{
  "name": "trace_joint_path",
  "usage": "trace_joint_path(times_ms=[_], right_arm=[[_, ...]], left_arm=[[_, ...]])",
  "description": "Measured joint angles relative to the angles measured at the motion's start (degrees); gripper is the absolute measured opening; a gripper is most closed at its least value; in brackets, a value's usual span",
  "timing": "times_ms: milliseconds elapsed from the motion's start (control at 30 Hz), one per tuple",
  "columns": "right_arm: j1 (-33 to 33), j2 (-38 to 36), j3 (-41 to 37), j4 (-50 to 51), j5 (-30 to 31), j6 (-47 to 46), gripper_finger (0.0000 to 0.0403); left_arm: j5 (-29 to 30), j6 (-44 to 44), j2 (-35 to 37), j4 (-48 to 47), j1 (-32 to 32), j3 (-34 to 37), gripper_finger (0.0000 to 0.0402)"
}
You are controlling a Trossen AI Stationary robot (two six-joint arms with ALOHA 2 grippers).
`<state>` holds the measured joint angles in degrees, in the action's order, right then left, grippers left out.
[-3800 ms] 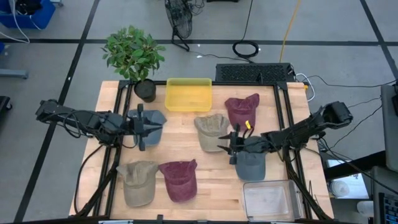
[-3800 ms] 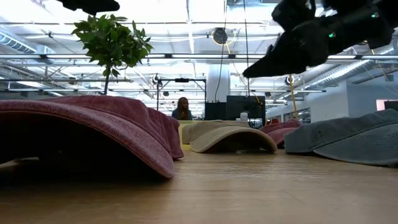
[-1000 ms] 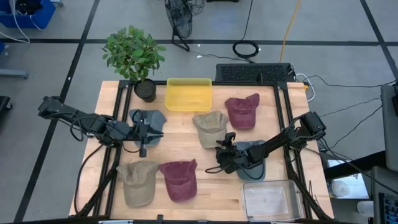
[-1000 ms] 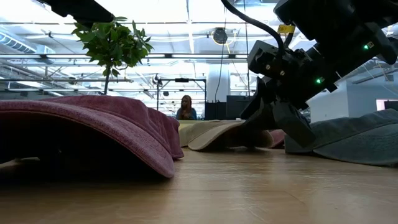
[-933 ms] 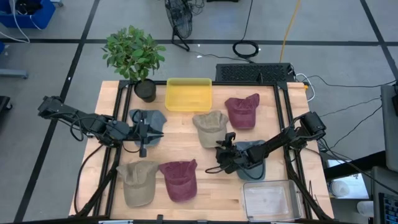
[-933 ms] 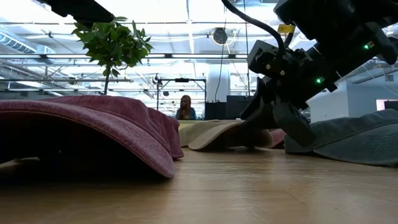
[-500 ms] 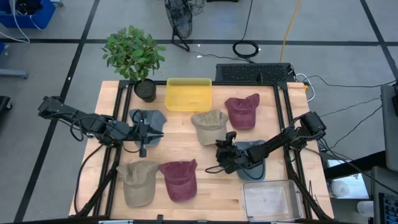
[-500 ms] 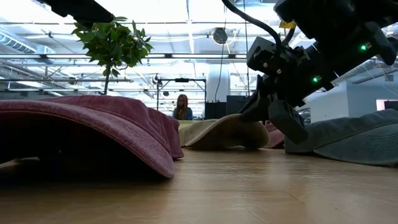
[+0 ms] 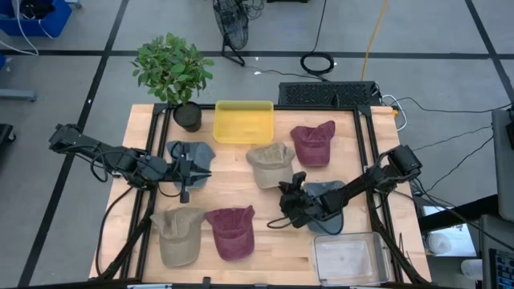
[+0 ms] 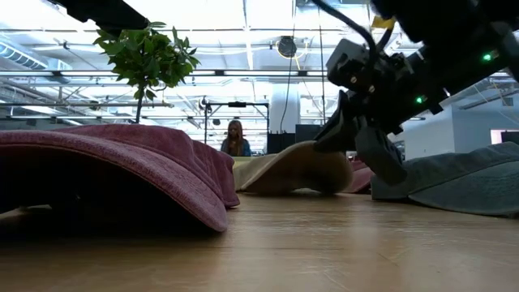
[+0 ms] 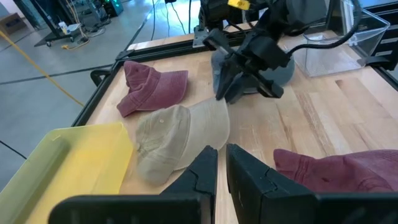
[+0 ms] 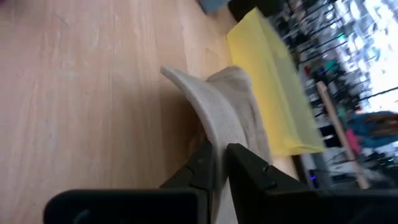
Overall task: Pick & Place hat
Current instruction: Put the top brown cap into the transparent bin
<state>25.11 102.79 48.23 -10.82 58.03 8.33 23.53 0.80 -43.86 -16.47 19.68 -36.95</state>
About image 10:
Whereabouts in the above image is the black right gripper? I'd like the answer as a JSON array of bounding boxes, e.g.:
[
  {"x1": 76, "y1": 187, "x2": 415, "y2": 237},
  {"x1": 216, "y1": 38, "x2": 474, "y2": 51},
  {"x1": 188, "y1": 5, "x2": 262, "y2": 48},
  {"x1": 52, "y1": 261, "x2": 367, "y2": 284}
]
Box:
[{"x1": 313, "y1": 54, "x2": 447, "y2": 187}]

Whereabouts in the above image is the maroon baseball cap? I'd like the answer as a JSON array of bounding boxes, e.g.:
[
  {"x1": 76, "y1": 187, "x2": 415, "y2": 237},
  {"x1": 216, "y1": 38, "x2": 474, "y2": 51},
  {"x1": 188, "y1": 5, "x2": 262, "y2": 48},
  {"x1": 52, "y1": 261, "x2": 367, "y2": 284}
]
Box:
[
  {"x1": 0, "y1": 123, "x2": 241, "y2": 233},
  {"x1": 344, "y1": 160, "x2": 376, "y2": 195}
]

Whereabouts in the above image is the black background equipment cabinet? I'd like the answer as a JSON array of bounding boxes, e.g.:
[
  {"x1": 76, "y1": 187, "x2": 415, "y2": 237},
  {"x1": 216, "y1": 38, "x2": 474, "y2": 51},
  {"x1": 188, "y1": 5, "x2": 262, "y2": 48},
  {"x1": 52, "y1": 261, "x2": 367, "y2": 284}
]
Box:
[{"x1": 266, "y1": 123, "x2": 325, "y2": 155}]

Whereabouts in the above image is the yellow tape tag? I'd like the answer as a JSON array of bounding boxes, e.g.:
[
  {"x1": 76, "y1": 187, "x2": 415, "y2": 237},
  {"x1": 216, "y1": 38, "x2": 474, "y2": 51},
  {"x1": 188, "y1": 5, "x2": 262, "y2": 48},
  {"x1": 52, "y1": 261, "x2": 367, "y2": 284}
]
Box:
[{"x1": 371, "y1": 15, "x2": 397, "y2": 31}]

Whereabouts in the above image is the person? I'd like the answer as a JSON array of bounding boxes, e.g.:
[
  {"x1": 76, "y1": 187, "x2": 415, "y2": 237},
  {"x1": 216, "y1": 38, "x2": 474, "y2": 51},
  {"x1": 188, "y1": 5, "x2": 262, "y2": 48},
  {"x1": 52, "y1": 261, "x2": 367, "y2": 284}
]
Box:
[{"x1": 220, "y1": 119, "x2": 252, "y2": 158}]

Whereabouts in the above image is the green leafy plant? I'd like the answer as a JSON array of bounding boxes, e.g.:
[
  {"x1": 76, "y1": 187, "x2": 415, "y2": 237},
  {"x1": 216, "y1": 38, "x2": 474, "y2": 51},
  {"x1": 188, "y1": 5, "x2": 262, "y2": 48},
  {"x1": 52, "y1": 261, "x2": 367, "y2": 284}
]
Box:
[{"x1": 92, "y1": 20, "x2": 202, "y2": 125}]

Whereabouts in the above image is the black hanging power cable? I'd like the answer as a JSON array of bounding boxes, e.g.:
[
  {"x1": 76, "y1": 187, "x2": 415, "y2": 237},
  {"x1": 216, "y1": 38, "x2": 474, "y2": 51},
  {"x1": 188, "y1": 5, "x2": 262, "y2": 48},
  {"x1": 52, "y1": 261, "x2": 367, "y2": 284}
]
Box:
[{"x1": 317, "y1": 19, "x2": 326, "y2": 127}]

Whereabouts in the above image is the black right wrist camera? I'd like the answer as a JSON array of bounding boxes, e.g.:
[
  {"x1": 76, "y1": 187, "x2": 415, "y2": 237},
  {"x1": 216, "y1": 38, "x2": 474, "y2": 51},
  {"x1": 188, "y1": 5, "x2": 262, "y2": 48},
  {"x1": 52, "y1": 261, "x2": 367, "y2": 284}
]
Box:
[{"x1": 325, "y1": 38, "x2": 380, "y2": 89}]

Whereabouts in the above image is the black right camera cable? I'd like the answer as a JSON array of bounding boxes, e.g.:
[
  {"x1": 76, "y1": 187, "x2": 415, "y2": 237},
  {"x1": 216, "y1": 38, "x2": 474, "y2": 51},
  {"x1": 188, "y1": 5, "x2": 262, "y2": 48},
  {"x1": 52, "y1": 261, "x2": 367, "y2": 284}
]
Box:
[{"x1": 310, "y1": 0, "x2": 380, "y2": 78}]

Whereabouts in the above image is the black ceiling cable reel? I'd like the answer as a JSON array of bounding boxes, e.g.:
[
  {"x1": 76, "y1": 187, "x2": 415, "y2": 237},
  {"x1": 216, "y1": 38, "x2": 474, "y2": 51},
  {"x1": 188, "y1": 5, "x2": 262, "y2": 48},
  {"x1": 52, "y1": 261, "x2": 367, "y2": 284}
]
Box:
[{"x1": 277, "y1": 35, "x2": 298, "y2": 59}]

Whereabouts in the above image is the black background rig frame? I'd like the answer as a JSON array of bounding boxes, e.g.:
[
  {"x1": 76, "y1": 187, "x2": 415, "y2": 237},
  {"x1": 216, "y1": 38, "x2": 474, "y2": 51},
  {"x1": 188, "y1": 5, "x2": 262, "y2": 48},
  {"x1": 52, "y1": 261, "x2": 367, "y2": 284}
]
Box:
[{"x1": 204, "y1": 101, "x2": 270, "y2": 145}]

